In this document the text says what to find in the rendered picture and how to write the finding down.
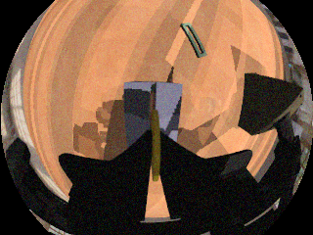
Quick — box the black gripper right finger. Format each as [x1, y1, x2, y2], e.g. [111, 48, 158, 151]
[159, 131, 253, 219]

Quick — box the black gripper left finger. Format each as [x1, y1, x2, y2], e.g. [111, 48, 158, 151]
[59, 129, 153, 220]

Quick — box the gold coin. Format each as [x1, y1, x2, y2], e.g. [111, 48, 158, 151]
[150, 110, 160, 181]

